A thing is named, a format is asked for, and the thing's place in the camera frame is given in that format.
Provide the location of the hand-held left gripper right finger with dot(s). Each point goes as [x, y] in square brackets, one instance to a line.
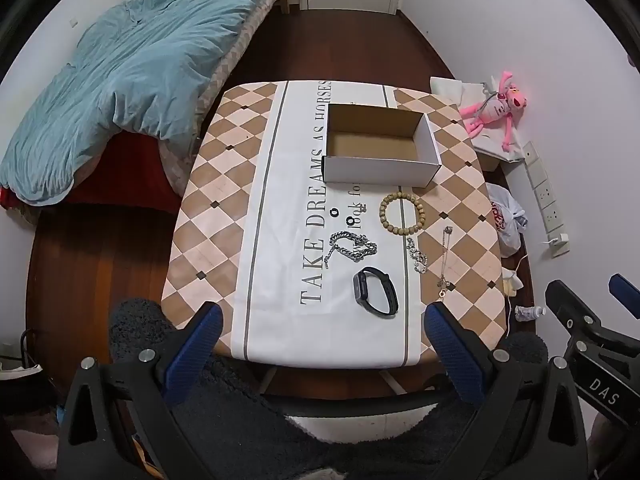
[454, 355]

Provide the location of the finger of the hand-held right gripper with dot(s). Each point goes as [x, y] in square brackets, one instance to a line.
[572, 312]
[626, 294]

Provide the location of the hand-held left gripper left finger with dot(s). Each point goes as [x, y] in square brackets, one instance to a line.
[196, 354]

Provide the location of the black smart band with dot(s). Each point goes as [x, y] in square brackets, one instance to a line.
[361, 285]

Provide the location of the white cardboard box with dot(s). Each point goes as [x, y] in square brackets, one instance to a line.
[370, 171]

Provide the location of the small clear bottle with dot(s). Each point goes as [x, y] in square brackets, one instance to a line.
[529, 312]

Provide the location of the white table leg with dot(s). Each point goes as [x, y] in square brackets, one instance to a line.
[395, 382]
[267, 379]

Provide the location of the crumpled cream tissue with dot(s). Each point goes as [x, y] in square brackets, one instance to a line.
[512, 285]

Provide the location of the white charger plug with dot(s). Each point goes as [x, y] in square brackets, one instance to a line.
[560, 241]

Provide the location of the person's dark fuzzy clothing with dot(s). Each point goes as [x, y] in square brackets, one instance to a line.
[235, 425]

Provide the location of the white plastic bag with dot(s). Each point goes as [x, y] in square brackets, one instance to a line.
[505, 220]

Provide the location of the white flat object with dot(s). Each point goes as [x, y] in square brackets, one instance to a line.
[20, 369]

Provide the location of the red bed base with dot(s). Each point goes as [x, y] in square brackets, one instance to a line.
[125, 165]

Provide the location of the pink plush toy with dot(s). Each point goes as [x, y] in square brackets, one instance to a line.
[492, 107]

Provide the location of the white canvas bag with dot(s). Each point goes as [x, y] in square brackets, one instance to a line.
[452, 91]

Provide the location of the blue duvet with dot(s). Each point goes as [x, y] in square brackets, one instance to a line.
[130, 75]

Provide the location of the wooden bed leg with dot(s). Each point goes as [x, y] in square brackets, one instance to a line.
[285, 2]

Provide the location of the row of wall sockets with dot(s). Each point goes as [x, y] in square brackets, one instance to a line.
[542, 187]

